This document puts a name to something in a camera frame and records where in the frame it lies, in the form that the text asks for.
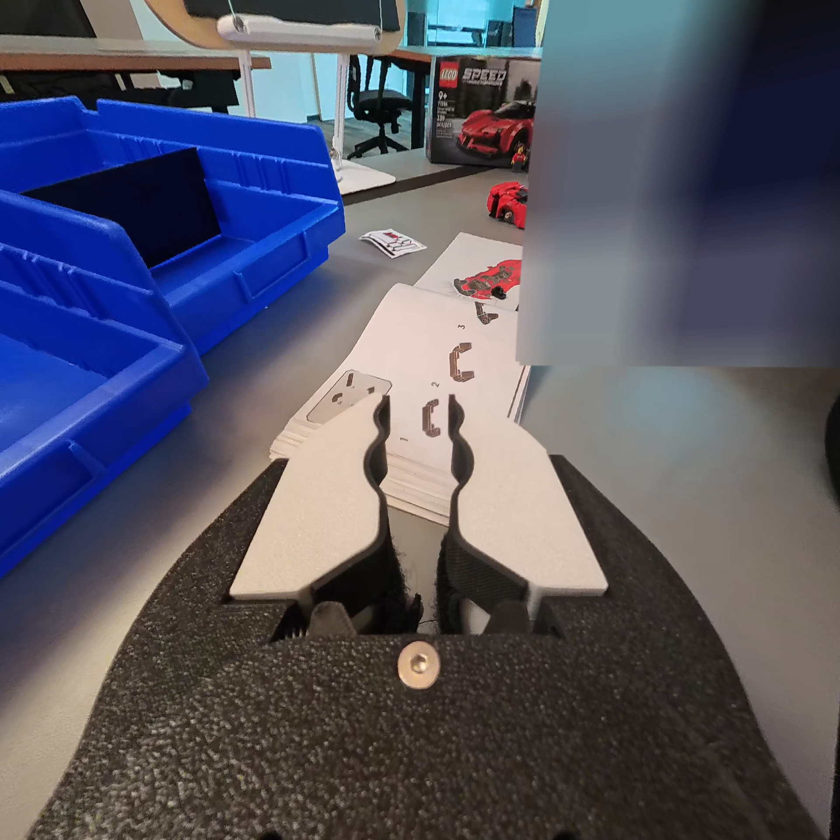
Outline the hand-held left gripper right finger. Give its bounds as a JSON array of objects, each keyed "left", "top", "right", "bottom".
[{"left": 448, "top": 394, "right": 609, "bottom": 618}]

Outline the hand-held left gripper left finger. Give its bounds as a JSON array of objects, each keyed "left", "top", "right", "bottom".
[{"left": 230, "top": 394, "right": 392, "bottom": 602}]

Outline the lego instruction booklet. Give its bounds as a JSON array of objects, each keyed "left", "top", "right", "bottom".
[{"left": 269, "top": 231, "right": 531, "bottom": 526}]

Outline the red lego car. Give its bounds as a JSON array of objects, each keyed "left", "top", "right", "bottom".
[{"left": 486, "top": 181, "right": 530, "bottom": 230}]

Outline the lego sticker sheet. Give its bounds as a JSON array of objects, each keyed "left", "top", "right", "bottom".
[{"left": 359, "top": 229, "right": 428, "bottom": 261}]

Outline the lego set cardboard box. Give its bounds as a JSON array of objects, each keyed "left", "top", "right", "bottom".
[{"left": 425, "top": 55, "right": 543, "bottom": 173}]

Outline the black office chair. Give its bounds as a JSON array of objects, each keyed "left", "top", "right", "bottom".
[{"left": 346, "top": 54, "right": 413, "bottom": 160}]

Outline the white tabletop stand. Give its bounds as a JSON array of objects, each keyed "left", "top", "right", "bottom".
[{"left": 217, "top": 13, "right": 399, "bottom": 197}]

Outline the grey-top side desk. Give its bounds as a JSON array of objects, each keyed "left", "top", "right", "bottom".
[{"left": 0, "top": 35, "right": 271, "bottom": 116}]

